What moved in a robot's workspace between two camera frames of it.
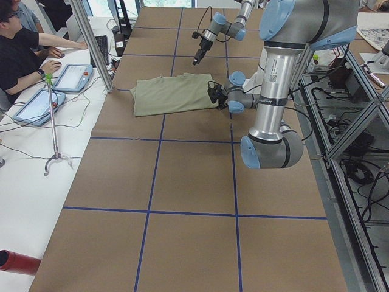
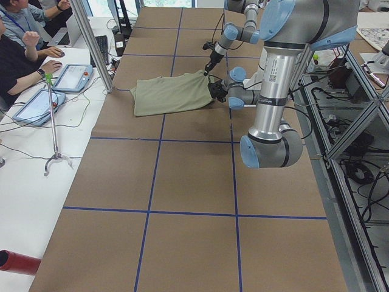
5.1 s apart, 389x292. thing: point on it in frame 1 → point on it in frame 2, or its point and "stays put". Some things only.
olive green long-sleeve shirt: (185, 92) stays put
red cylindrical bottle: (15, 262) stays put
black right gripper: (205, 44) → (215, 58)
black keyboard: (102, 41) stays put
